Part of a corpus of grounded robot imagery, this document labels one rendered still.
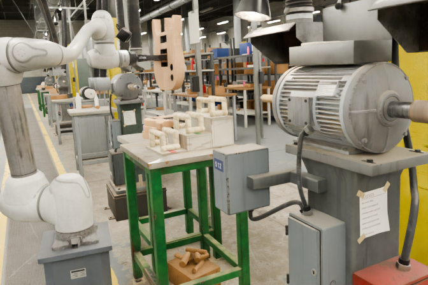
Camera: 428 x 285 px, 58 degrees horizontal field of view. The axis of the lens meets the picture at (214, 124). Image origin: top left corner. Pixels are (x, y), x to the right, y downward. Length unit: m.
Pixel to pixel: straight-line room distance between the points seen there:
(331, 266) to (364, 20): 0.74
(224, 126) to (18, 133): 1.10
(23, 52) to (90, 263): 0.85
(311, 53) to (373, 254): 0.62
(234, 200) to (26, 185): 0.89
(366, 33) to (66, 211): 1.27
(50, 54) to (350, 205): 1.17
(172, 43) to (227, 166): 1.04
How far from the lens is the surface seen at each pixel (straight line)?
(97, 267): 1.71
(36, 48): 1.55
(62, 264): 1.70
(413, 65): 2.18
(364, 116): 1.09
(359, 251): 1.23
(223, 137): 2.23
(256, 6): 1.44
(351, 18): 1.34
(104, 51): 2.05
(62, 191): 1.66
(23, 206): 1.77
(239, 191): 1.23
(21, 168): 1.74
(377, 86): 1.11
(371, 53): 1.17
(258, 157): 1.25
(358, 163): 1.08
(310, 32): 1.44
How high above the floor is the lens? 1.38
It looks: 8 degrees down
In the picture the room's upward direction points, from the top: 3 degrees counter-clockwise
